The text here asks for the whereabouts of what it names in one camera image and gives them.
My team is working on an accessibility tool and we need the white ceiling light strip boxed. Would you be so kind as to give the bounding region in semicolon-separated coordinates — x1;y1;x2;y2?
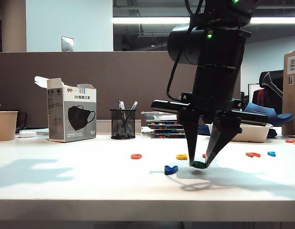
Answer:
112;17;295;24

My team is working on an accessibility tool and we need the colourful magnet letter pack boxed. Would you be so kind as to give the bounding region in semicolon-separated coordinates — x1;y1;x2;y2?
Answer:
151;129;186;135
149;126;186;131
147;122;184;127
150;134;187;139

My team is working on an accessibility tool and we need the black office chair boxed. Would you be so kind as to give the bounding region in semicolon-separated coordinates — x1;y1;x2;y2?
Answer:
258;70;284;115

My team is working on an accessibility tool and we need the white flat packet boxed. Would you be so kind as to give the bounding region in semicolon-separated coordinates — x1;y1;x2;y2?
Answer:
152;115;179;121

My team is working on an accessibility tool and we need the grey face mask box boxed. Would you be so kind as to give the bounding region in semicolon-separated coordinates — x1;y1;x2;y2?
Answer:
34;76;97;143

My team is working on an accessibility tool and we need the metal wall switch plate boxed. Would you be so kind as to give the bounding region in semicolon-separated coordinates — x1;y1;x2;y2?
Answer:
61;36;74;52

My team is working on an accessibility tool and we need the brown paper cup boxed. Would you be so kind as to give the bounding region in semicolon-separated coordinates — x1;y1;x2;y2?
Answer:
0;111;19;142

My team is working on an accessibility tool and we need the black camera cable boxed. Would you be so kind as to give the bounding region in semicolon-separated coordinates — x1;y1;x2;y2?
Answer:
166;0;205;101

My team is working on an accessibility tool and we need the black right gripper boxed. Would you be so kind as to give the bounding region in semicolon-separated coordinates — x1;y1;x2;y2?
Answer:
151;92;269;168

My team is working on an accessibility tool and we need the cardboard box with labels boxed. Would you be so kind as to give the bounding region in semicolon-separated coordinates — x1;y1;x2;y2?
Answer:
282;50;295;136

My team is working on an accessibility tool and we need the beige pulp food container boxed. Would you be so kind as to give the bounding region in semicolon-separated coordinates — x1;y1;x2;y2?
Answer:
208;123;274;143

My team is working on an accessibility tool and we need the white monitor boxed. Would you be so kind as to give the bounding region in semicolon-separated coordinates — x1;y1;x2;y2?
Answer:
248;83;261;102

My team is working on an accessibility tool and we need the brown desk partition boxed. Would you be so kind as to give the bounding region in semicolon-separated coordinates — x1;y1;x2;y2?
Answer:
0;50;242;131

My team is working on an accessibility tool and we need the blue letter y magnet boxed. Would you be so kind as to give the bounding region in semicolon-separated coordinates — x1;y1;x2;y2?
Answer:
164;165;179;176

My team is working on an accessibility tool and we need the black mesh pen holder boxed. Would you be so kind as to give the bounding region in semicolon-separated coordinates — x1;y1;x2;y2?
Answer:
110;109;137;140

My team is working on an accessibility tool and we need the white earbuds case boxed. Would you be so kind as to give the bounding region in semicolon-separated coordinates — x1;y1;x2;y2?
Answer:
18;131;38;138

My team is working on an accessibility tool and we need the red garment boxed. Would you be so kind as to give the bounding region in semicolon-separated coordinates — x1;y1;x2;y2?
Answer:
252;88;267;107

